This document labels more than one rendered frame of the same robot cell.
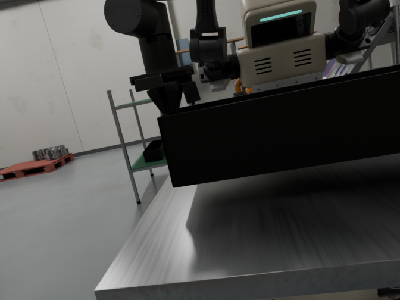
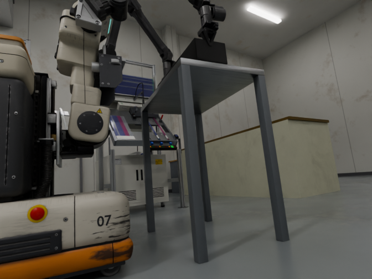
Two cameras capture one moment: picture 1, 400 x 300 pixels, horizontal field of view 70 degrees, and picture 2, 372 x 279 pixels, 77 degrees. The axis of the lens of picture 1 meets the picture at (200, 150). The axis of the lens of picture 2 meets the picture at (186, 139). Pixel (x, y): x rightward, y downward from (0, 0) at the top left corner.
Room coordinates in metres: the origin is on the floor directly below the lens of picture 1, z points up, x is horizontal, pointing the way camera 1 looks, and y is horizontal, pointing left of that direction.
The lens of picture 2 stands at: (1.23, 0.81, 0.30)
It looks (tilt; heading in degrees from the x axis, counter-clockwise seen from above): 10 degrees up; 236
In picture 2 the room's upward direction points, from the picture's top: 5 degrees counter-clockwise
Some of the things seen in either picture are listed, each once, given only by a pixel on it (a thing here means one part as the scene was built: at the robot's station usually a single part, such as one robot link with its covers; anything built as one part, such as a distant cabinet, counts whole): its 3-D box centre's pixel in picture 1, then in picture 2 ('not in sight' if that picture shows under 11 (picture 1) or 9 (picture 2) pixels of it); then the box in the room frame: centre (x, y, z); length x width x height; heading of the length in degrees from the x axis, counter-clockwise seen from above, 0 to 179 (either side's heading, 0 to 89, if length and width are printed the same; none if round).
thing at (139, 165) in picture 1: (153, 136); not in sight; (3.08, 0.46, 0.55); 0.91 x 0.46 x 1.10; 178
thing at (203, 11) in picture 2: (150, 22); (206, 13); (0.51, 0.04, 1.10); 0.07 x 0.06 x 0.07; 162
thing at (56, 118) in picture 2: not in sight; (78, 140); (1.03, -0.39, 0.53); 0.28 x 0.27 x 0.25; 81
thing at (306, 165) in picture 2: not in sight; (240, 165); (-1.59, -1.84, 0.44); 2.51 x 0.81 x 0.88; 87
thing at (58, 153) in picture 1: (31, 162); not in sight; (5.65, 3.31, 0.18); 1.31 x 0.91 x 0.37; 88
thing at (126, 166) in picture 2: not in sight; (135, 154); (0.18, -1.84, 0.65); 1.01 x 0.73 x 1.29; 88
